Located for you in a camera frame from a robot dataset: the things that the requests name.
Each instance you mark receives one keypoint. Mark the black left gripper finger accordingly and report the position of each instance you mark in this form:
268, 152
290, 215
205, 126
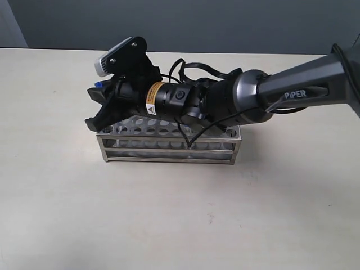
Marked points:
104, 95

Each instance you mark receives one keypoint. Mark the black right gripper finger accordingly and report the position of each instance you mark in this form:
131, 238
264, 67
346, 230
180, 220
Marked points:
111, 112

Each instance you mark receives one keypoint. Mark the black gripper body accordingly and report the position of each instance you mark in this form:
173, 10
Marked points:
138, 89

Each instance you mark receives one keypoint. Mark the blue-capped tube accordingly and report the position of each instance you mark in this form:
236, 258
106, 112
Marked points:
99, 84

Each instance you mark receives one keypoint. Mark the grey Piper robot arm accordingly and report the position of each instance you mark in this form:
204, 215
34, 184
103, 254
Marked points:
207, 100

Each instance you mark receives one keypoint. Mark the stainless steel test tube rack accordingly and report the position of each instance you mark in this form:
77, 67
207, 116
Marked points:
150, 140

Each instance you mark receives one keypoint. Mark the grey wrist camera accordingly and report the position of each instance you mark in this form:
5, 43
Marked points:
121, 57

